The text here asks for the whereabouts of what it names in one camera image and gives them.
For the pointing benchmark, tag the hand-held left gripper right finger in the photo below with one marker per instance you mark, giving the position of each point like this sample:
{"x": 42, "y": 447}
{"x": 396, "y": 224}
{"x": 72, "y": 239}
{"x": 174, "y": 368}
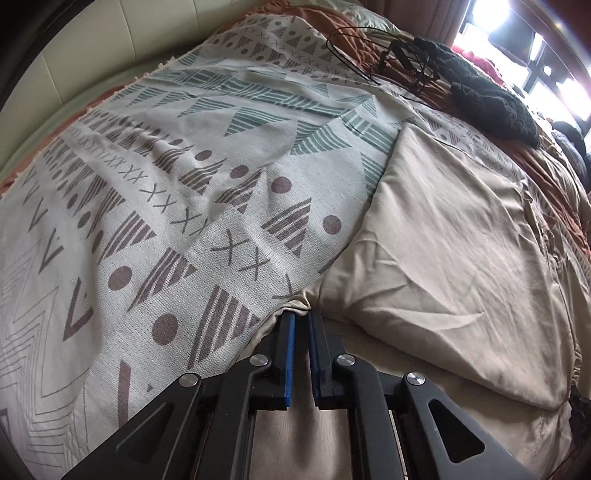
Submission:
{"x": 316, "y": 350}

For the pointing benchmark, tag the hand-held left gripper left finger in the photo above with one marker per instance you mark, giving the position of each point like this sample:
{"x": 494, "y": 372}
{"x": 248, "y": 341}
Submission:
{"x": 288, "y": 350}

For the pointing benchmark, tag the patterned geometric print blanket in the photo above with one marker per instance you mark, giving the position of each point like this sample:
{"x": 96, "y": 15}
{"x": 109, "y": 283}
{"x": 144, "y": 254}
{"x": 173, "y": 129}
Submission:
{"x": 161, "y": 184}

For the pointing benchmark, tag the rust brown bedsheet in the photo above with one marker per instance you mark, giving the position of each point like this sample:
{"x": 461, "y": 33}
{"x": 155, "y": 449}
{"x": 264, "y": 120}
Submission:
{"x": 401, "y": 76}

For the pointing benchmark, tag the black knitted garment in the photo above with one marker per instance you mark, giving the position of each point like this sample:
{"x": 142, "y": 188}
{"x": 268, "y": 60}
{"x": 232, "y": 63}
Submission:
{"x": 489, "y": 101}

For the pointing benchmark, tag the dark grey cloth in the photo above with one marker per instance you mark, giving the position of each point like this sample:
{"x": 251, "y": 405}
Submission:
{"x": 572, "y": 143}

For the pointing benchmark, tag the red cloth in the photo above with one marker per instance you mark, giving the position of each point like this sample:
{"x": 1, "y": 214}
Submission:
{"x": 480, "y": 62}

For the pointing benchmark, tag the light green pillow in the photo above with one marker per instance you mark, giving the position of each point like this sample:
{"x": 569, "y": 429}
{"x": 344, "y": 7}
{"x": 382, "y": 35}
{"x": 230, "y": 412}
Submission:
{"x": 369, "y": 16}

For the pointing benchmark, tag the cream padded headboard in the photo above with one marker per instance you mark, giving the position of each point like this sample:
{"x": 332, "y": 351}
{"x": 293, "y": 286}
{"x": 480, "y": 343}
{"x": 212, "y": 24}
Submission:
{"x": 92, "y": 69}

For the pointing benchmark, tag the pink curtain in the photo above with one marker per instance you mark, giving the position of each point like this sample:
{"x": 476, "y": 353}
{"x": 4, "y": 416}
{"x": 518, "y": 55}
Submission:
{"x": 425, "y": 18}

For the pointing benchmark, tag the window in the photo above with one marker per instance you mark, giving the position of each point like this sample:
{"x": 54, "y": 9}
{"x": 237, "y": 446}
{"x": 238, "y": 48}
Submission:
{"x": 531, "y": 27}

